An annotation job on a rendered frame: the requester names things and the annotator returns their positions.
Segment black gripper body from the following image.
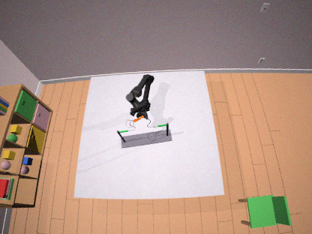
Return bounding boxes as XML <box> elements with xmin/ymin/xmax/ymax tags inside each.
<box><xmin>133</xmin><ymin>101</ymin><xmax>146</xmax><ymax>118</ymax></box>

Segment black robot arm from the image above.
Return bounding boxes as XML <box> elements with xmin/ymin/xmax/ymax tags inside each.
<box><xmin>125</xmin><ymin>74</ymin><xmax>155</xmax><ymax>116</ymax></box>

